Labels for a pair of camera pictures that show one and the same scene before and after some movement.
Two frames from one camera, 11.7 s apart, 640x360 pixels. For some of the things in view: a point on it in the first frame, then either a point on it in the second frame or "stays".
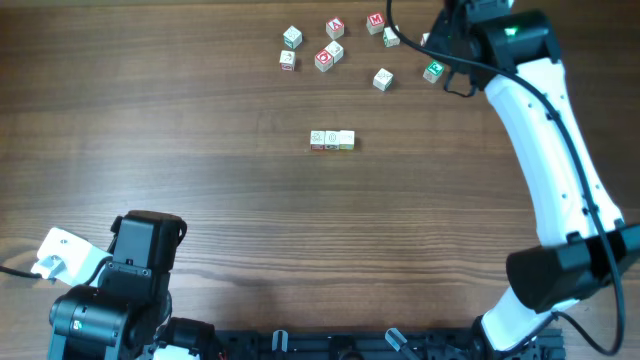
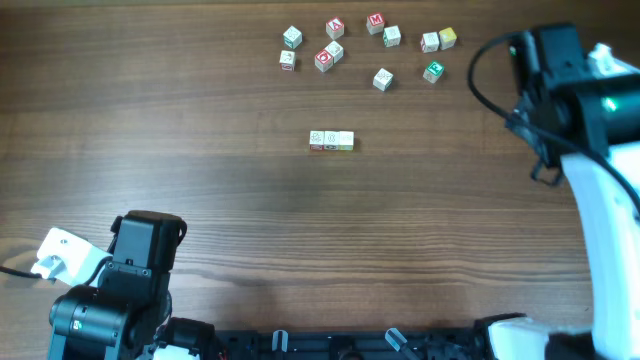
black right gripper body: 441,38 → 527,107
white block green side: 383,79 stays
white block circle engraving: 332,140 stays
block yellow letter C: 347,139 stays
